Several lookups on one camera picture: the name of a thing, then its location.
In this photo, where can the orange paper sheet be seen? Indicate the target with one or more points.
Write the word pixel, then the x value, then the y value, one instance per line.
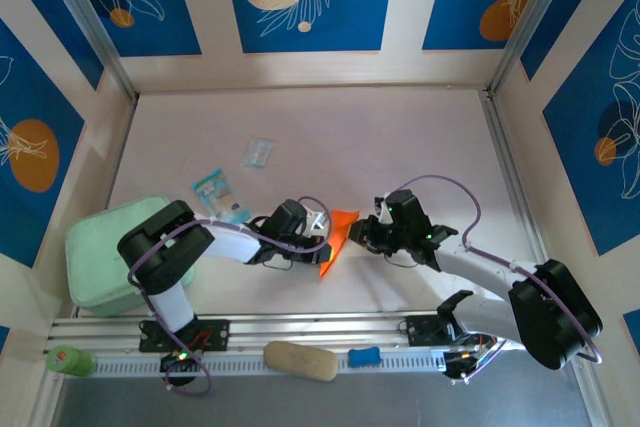
pixel 340 232

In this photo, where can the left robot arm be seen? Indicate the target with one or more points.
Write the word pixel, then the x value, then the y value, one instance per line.
pixel 230 244

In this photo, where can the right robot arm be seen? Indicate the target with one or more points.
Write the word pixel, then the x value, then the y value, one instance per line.
pixel 550 317

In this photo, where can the clear zip bag teal dots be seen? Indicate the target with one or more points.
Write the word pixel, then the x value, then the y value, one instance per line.
pixel 258 152

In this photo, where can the blue cotton swab packet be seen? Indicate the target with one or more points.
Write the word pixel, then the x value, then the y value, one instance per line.
pixel 217 194

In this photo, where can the beige oblong case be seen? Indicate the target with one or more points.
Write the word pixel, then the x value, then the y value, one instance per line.
pixel 300 361

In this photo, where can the blue bone-shaped sponge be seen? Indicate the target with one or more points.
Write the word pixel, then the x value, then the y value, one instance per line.
pixel 364 357

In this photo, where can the mint green lidded box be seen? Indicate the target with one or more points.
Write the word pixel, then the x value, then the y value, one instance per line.
pixel 95 272

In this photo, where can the green bottle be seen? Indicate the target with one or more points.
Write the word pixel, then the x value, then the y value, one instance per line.
pixel 70 361

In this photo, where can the right wrist camera white housing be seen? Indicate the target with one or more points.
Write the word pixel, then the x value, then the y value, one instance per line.
pixel 382 206

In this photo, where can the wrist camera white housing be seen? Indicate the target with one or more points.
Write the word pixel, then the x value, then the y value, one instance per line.
pixel 382 206
pixel 315 222

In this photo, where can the left wrist camera white housing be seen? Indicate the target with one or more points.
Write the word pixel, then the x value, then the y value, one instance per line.
pixel 315 222

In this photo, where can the aluminium front rail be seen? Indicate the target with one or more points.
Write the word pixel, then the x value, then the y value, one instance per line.
pixel 320 327

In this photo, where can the aluminium side rail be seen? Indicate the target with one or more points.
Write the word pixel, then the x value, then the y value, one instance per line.
pixel 505 162
pixel 122 147

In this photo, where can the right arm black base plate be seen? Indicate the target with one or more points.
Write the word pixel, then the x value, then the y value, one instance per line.
pixel 422 329

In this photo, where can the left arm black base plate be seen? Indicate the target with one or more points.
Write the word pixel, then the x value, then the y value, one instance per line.
pixel 215 336

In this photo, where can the aluminium frame post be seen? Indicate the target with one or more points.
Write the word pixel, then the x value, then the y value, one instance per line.
pixel 85 22
pixel 530 22

